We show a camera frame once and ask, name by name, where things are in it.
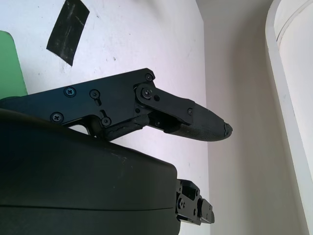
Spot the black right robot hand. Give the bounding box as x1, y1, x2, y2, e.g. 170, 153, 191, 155
0, 68, 233, 235

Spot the green wooden block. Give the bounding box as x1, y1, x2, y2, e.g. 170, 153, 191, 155
0, 30, 27, 100

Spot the black tape strip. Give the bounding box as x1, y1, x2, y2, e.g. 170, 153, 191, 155
46, 0, 90, 66

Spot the white curved panel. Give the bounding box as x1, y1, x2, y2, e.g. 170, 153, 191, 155
265, 0, 313, 235

